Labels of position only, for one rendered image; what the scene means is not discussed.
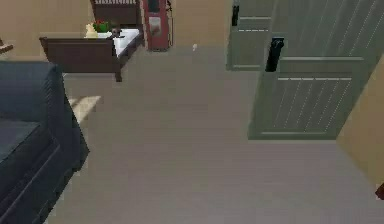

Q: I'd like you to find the cream human shaped figure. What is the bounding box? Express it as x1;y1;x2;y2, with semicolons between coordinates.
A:
84;23;99;39

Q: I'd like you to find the grey green room door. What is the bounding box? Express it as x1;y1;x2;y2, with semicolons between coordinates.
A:
226;0;278;72
247;0;384;141

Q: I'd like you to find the black door handle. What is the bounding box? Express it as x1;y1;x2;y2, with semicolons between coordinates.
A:
265;37;285;73
231;4;240;27

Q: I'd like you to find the red and green plant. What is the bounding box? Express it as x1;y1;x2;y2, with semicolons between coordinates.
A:
93;19;110;34

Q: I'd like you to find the dark blue sofa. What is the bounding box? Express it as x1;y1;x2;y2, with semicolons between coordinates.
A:
0;60;90;224

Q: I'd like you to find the dark brown wooden bed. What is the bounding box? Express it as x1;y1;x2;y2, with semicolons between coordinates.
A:
38;0;146;83

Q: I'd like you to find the red tall cabinet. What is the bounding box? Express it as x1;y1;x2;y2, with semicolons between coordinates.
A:
141;0;174;52

